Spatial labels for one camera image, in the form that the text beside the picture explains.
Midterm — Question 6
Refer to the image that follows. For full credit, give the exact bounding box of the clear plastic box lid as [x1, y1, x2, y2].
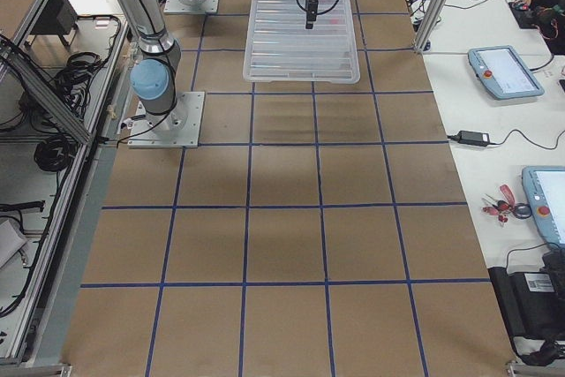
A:
[243, 0, 360, 84]

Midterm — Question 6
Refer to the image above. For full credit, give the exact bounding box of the upper blue teach pendant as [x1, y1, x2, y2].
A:
[467, 45, 545, 100]

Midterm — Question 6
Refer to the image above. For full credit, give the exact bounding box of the blue teach pendant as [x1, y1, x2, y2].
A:
[522, 166, 564, 247]
[467, 45, 545, 100]

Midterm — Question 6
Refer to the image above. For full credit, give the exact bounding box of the black power adapter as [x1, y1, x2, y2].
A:
[457, 130, 491, 147]

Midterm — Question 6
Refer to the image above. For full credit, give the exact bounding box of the red key bundle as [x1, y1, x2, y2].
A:
[482, 185, 516, 226]

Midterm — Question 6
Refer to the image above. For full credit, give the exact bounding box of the lower blue teach pendant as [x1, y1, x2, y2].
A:
[522, 166, 564, 247]

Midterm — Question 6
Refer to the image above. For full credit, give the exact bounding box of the black device with label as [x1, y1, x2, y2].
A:
[488, 267, 564, 366]

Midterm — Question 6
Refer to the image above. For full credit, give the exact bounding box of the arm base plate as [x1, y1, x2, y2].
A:
[163, 0, 219, 15]
[126, 92, 205, 148]

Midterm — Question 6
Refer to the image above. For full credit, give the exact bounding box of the black cable coil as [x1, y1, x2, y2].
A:
[34, 137, 74, 173]

